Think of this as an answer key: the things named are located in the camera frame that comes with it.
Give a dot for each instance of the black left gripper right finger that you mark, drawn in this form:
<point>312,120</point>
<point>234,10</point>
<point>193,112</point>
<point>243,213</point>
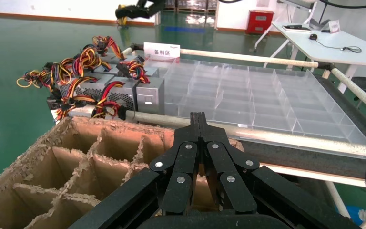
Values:
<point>236,189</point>

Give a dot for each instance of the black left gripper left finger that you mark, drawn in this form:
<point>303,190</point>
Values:
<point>176,189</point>

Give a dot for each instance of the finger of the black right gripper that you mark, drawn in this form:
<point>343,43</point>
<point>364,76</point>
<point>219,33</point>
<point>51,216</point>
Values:
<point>135,12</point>

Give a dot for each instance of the white sign with black characters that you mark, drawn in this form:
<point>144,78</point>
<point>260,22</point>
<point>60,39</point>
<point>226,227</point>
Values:
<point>162,52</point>

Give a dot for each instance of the stacked goods shelf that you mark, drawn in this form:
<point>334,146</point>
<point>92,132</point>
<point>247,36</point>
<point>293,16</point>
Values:
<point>189,4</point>

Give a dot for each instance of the clear acrylic divider tray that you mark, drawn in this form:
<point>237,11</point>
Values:
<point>233,98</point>

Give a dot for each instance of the worn cardboard divider box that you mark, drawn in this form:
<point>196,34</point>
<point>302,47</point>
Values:
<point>75,164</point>

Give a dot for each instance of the blue plastic sheet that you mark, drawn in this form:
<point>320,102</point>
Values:
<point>355,215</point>

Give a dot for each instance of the red metal cabinet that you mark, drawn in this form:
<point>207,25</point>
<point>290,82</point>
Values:
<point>260,22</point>

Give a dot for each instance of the wheeled display stand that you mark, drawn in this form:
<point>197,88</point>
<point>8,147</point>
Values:
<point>296,1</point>

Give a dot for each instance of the dark flat tablet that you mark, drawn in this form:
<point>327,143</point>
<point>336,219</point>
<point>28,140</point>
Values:
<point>296,28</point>

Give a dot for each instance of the white office table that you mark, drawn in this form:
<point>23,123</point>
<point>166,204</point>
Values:
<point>328,52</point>

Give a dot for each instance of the black computer mouse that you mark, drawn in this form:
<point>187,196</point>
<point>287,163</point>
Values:
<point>313,37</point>

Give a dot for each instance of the white red desk card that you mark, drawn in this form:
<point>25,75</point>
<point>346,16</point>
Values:
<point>334,27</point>

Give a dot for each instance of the cart with white pipe frame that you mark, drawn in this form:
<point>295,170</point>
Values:
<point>157,120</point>

